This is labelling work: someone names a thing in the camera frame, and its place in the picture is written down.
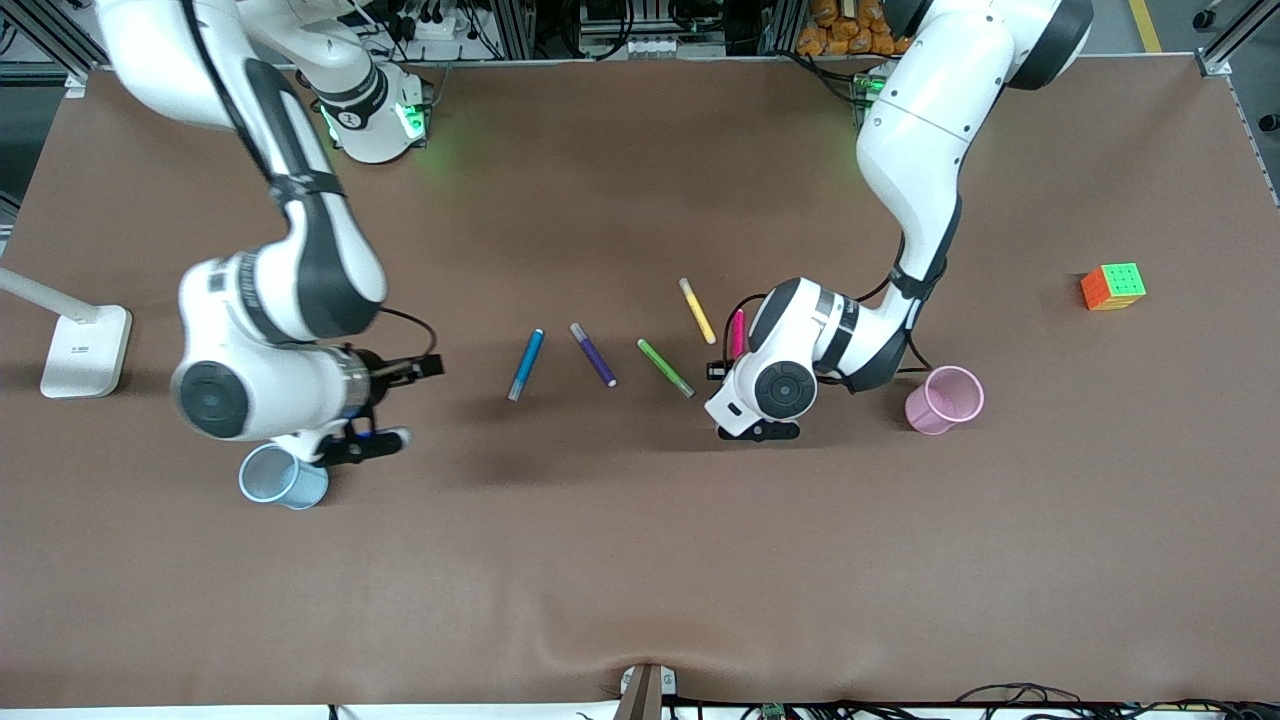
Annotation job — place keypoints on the white connector strip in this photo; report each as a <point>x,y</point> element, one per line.
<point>650,46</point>

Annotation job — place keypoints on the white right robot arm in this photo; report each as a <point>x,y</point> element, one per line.
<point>250,400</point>

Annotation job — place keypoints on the purple marker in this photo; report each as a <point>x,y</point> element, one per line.
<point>594,356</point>

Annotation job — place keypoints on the aluminium frame profile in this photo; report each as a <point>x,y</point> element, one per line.
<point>782,25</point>
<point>515,28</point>

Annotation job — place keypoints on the blue mesh cup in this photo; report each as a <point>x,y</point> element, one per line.
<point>295,490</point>

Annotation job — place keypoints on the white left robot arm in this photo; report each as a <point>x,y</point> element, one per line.
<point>920,130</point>

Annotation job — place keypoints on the green marker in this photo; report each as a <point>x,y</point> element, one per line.
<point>665,367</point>

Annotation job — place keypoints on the white power strip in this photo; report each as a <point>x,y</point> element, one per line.
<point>430,28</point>

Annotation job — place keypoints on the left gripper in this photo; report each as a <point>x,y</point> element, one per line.
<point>716,371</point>

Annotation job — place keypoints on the brown table mat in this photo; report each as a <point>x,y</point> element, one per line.
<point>640,550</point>

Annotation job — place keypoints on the white lamp base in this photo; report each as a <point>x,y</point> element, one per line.
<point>85,350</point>

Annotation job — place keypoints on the yellow marker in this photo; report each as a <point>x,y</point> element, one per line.
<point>698,312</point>

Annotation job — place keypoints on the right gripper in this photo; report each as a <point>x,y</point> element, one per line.
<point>388,373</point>

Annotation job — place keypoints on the colourful puzzle cube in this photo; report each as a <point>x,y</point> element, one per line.
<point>1112,288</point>

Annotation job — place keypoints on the pink marker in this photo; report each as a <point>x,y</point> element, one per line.
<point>738,335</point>

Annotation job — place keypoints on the pink mesh cup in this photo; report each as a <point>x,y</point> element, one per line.
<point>930,412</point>

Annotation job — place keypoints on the blue marker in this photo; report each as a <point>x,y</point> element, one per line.
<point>527,363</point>

